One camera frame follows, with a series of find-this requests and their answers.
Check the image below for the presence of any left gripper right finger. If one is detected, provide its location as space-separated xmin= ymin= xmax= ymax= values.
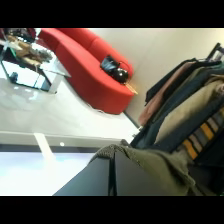
xmin=114 ymin=151 xmax=173 ymax=197

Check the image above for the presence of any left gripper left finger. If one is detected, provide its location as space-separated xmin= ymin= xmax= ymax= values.
xmin=53 ymin=156 xmax=112 ymax=197

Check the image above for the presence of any olive green garment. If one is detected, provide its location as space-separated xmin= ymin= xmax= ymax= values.
xmin=88 ymin=143 xmax=218 ymax=197

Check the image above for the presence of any black clothes rack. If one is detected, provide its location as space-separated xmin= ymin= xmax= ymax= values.
xmin=205 ymin=42 xmax=224 ymax=63

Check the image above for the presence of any dark green garment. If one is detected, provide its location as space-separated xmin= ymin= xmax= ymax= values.
xmin=130 ymin=63 xmax=224 ymax=154

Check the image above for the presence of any striped garment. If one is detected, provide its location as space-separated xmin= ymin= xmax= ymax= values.
xmin=180 ymin=105 xmax=224 ymax=162

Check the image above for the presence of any pink brown garment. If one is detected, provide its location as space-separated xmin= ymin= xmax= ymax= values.
xmin=137 ymin=61 xmax=198 ymax=127

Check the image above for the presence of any beige garment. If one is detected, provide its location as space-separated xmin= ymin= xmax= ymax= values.
xmin=154 ymin=79 xmax=224 ymax=145

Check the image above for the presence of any black garment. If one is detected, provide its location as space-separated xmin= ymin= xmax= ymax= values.
xmin=144 ymin=57 xmax=222 ymax=107

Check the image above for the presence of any black bag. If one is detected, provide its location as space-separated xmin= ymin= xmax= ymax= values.
xmin=100 ymin=54 xmax=131 ymax=85

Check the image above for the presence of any red sofa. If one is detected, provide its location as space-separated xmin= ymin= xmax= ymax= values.
xmin=36 ymin=27 xmax=136 ymax=116

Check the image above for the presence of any glass side table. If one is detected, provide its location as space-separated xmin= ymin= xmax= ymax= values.
xmin=0 ymin=27 xmax=72 ymax=95

